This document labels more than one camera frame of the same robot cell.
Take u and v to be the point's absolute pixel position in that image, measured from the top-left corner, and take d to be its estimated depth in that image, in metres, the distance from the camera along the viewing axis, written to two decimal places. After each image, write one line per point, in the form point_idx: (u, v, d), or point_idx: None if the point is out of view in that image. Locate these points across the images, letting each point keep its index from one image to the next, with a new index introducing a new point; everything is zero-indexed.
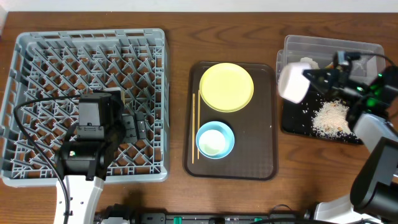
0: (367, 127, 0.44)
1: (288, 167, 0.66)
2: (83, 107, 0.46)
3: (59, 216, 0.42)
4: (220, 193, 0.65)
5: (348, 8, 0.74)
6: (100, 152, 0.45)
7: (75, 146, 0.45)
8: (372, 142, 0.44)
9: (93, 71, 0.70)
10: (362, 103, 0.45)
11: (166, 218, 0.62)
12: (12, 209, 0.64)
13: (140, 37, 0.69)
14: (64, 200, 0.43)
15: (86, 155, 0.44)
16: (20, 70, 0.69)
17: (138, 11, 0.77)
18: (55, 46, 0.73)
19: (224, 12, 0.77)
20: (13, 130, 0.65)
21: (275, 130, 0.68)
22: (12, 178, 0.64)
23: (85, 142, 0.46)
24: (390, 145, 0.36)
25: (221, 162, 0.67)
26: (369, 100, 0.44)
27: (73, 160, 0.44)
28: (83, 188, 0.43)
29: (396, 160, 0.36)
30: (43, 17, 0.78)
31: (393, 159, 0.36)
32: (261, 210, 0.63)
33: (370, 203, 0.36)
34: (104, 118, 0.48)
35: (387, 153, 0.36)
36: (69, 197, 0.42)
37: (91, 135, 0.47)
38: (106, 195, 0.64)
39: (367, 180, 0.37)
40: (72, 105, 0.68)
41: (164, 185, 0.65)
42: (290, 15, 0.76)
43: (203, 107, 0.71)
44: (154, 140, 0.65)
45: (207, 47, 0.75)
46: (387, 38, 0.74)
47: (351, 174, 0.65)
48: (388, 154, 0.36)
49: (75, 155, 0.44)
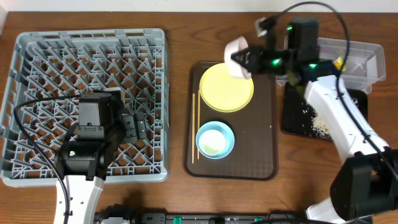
0: (319, 102, 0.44)
1: (288, 167, 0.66)
2: (83, 107, 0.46)
3: (59, 216, 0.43)
4: (220, 193, 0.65)
5: (348, 7, 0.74)
6: (100, 152, 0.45)
7: (75, 146, 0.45)
8: (323, 112, 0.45)
9: (93, 71, 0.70)
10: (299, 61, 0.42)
11: (166, 218, 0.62)
12: (12, 209, 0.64)
13: (140, 37, 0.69)
14: (64, 200, 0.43)
15: (86, 155, 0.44)
16: (20, 70, 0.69)
17: (138, 11, 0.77)
18: (55, 46, 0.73)
19: (225, 12, 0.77)
20: (13, 130, 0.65)
21: (275, 130, 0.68)
22: (12, 178, 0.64)
23: (86, 141, 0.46)
24: (356, 167, 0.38)
25: (221, 162, 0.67)
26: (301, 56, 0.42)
27: (73, 162, 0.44)
28: (83, 188, 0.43)
29: (365, 175, 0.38)
30: (44, 17, 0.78)
31: (363, 176, 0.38)
32: (260, 211, 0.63)
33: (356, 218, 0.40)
34: (104, 118, 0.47)
35: (357, 175, 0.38)
36: (69, 198, 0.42)
37: (92, 135, 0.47)
38: (106, 195, 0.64)
39: (346, 197, 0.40)
40: (72, 105, 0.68)
41: (164, 185, 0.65)
42: (290, 15, 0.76)
43: (203, 107, 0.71)
44: (154, 140, 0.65)
45: (207, 47, 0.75)
46: (387, 38, 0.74)
47: None
48: (360, 174, 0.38)
49: (76, 155, 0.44)
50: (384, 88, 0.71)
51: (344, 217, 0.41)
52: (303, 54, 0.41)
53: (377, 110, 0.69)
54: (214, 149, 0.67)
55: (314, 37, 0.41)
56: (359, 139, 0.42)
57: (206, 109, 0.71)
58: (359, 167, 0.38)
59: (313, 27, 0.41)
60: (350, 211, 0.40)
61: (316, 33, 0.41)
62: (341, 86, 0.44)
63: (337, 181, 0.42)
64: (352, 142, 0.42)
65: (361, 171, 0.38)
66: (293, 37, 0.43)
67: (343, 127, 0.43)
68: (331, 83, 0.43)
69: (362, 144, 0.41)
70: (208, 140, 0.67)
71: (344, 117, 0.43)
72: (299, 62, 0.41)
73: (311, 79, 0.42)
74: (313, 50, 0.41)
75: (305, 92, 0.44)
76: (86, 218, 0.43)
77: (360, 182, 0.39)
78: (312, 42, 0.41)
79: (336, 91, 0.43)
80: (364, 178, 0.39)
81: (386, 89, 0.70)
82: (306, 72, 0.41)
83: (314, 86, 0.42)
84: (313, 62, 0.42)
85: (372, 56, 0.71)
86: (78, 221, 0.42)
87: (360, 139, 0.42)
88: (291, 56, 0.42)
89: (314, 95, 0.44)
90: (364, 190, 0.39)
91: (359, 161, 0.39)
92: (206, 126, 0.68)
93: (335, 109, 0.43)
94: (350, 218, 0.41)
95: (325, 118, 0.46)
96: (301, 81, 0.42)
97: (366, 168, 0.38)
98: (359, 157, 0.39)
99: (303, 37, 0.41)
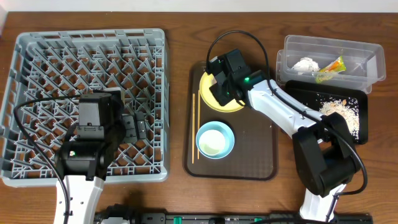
0: (264, 106, 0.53)
1: (288, 167, 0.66)
2: (83, 107, 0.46)
3: (59, 216, 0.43)
4: (220, 193, 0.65)
5: (348, 7, 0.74)
6: (99, 152, 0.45)
7: (75, 146, 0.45)
8: (272, 115, 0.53)
9: (93, 71, 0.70)
10: (239, 82, 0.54)
11: (166, 218, 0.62)
12: (12, 209, 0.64)
13: (140, 37, 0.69)
14: (64, 200, 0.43)
15: (86, 155, 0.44)
16: (20, 70, 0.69)
17: (138, 12, 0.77)
18: (55, 46, 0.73)
19: (225, 12, 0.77)
20: (13, 130, 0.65)
21: (275, 130, 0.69)
22: (12, 178, 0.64)
23: (87, 141, 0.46)
24: (303, 140, 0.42)
25: (221, 162, 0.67)
26: (240, 79, 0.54)
27: (73, 162, 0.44)
28: (83, 188, 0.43)
29: (314, 145, 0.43)
30: (45, 17, 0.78)
31: (312, 146, 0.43)
32: (260, 211, 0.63)
33: (324, 188, 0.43)
34: (104, 118, 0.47)
35: (306, 147, 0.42)
36: (68, 198, 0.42)
37: (92, 135, 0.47)
38: (106, 195, 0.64)
39: (310, 173, 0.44)
40: (72, 105, 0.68)
41: (164, 185, 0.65)
42: (290, 15, 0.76)
43: (203, 107, 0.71)
44: (154, 140, 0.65)
45: (207, 46, 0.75)
46: (387, 37, 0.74)
47: None
48: (309, 145, 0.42)
49: (76, 155, 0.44)
50: (384, 88, 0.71)
51: (315, 191, 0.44)
52: (237, 75, 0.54)
53: (377, 109, 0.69)
54: (213, 149, 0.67)
55: (239, 60, 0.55)
56: (299, 117, 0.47)
57: (206, 108, 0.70)
58: (305, 140, 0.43)
59: (236, 55, 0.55)
60: (317, 183, 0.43)
61: (241, 58, 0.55)
62: (273, 85, 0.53)
63: (298, 163, 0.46)
64: (294, 121, 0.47)
65: (308, 142, 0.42)
66: (225, 67, 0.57)
67: (283, 114, 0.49)
68: (264, 85, 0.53)
69: (302, 120, 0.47)
70: (208, 139, 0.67)
71: (282, 107, 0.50)
72: (236, 81, 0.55)
73: (248, 89, 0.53)
74: (242, 69, 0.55)
75: (251, 99, 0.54)
76: (87, 218, 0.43)
77: (313, 154, 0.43)
78: (239, 64, 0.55)
79: (270, 89, 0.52)
80: (314, 147, 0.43)
81: (387, 89, 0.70)
82: (242, 86, 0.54)
83: (254, 92, 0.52)
84: (247, 76, 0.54)
85: (372, 56, 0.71)
86: (78, 222, 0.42)
87: (300, 117, 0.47)
88: (229, 79, 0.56)
89: (257, 99, 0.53)
90: (320, 160, 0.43)
91: (303, 134, 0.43)
92: (206, 126, 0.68)
93: (273, 106, 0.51)
94: (321, 190, 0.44)
95: (274, 116, 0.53)
96: (243, 94, 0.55)
97: (312, 139, 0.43)
98: (303, 130, 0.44)
99: (231, 63, 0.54)
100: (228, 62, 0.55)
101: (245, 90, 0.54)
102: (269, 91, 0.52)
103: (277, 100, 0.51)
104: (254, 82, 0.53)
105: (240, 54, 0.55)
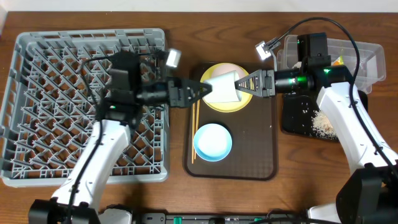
0: (332, 111, 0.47)
1: (288, 167, 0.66)
2: (114, 74, 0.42)
3: (90, 145, 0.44)
4: (220, 193, 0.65)
5: (347, 8, 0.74)
6: (132, 115, 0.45)
7: (115, 101, 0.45)
8: (334, 121, 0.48)
9: (93, 71, 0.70)
10: (318, 71, 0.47)
11: (166, 218, 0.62)
12: (11, 209, 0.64)
13: (140, 37, 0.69)
14: (97, 134, 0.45)
15: (120, 113, 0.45)
16: (20, 70, 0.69)
17: (138, 11, 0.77)
18: (55, 46, 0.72)
19: (225, 12, 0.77)
20: (13, 130, 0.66)
21: (275, 130, 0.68)
22: (12, 178, 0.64)
23: (121, 106, 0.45)
24: (367, 180, 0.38)
25: (221, 163, 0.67)
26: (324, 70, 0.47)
27: (110, 117, 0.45)
28: (116, 128, 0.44)
29: (374, 190, 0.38)
30: (45, 17, 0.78)
31: (372, 189, 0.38)
32: (260, 211, 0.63)
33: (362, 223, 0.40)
34: (135, 81, 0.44)
35: (367, 188, 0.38)
36: (102, 133, 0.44)
37: (124, 99, 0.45)
38: (107, 195, 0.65)
39: (352, 207, 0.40)
40: (72, 105, 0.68)
41: (164, 186, 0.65)
42: (291, 14, 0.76)
43: (203, 108, 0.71)
44: (154, 140, 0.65)
45: (206, 46, 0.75)
46: (387, 37, 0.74)
47: (346, 172, 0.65)
48: (370, 188, 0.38)
49: (114, 109, 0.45)
50: (384, 88, 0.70)
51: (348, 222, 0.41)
52: (314, 60, 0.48)
53: (377, 110, 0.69)
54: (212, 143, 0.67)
55: (321, 46, 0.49)
56: (372, 150, 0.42)
57: (206, 108, 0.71)
58: (369, 180, 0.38)
59: (320, 38, 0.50)
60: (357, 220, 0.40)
61: (325, 43, 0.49)
62: (355, 94, 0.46)
63: (345, 190, 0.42)
64: (364, 152, 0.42)
65: (370, 185, 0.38)
66: (304, 49, 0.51)
67: (354, 134, 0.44)
68: (344, 90, 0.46)
69: (374, 155, 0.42)
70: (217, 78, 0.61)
71: (357, 127, 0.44)
72: (315, 69, 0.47)
73: (323, 85, 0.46)
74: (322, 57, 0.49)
75: (319, 99, 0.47)
76: (110, 157, 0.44)
77: (370, 196, 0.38)
78: (320, 51, 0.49)
79: (349, 99, 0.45)
80: (373, 191, 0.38)
81: (386, 89, 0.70)
82: (320, 75, 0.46)
83: (329, 92, 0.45)
84: (327, 68, 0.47)
85: (372, 56, 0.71)
86: (102, 156, 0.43)
87: (372, 150, 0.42)
88: (302, 63, 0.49)
89: (327, 101, 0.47)
90: (372, 203, 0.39)
91: (369, 173, 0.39)
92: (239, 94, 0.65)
93: (347, 117, 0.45)
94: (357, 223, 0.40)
95: (337, 126, 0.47)
96: (314, 85, 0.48)
97: (377, 182, 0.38)
98: (372, 168, 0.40)
99: (311, 46, 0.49)
100: (311, 48, 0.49)
101: (319, 78, 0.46)
102: (347, 101, 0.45)
103: (353, 115, 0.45)
104: (336, 77, 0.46)
105: (326, 43, 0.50)
